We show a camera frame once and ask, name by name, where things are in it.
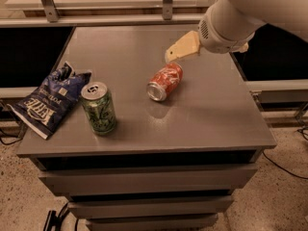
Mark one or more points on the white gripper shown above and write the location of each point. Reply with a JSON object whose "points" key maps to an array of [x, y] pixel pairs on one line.
{"points": [[214, 38]]}

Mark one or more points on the red coke can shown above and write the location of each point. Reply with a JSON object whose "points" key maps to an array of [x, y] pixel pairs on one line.
{"points": [[164, 82]]}

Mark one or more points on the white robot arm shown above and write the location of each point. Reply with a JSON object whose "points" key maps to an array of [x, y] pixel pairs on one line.
{"points": [[289, 15]]}

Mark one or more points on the green soda can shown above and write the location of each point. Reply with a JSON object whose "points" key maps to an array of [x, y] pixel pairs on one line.
{"points": [[98, 105]]}

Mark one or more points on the grey drawer cabinet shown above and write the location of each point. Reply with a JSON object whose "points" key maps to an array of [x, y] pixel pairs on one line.
{"points": [[210, 119]]}

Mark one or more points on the middle grey drawer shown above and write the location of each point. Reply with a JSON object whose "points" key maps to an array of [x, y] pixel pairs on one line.
{"points": [[151, 207]]}

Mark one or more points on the grey drawer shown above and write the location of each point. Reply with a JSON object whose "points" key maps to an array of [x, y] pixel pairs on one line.
{"points": [[152, 223], [147, 179], [151, 207]]}

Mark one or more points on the top grey drawer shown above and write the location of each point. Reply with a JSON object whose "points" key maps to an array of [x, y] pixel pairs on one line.
{"points": [[147, 179]]}

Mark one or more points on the blue chip bag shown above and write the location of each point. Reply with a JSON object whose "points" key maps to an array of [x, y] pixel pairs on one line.
{"points": [[45, 108]]}

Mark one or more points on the bottom grey drawer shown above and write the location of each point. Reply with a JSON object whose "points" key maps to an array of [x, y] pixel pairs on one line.
{"points": [[152, 223]]}

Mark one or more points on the black device on floor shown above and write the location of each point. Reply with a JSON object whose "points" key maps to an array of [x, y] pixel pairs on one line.
{"points": [[52, 222]]}

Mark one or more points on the middle metal bracket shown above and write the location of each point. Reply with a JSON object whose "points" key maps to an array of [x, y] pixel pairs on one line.
{"points": [[167, 9]]}

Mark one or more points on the metal bracket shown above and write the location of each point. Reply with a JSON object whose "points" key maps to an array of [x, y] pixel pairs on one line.
{"points": [[50, 10], [167, 9]]}

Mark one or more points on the left metal bracket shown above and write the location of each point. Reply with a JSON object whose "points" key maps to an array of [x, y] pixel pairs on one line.
{"points": [[50, 10]]}

